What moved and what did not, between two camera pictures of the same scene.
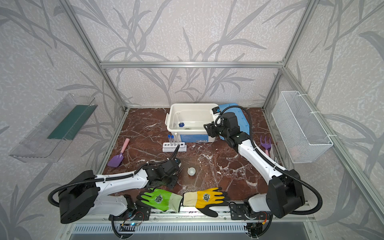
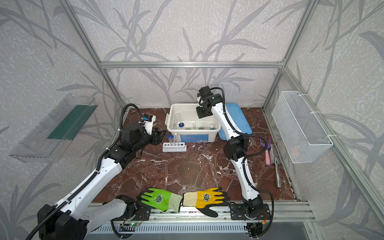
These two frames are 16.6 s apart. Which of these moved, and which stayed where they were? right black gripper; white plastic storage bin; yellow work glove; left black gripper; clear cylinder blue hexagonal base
Moved: right black gripper; left black gripper
Stayed: clear cylinder blue hexagonal base; yellow work glove; white plastic storage bin
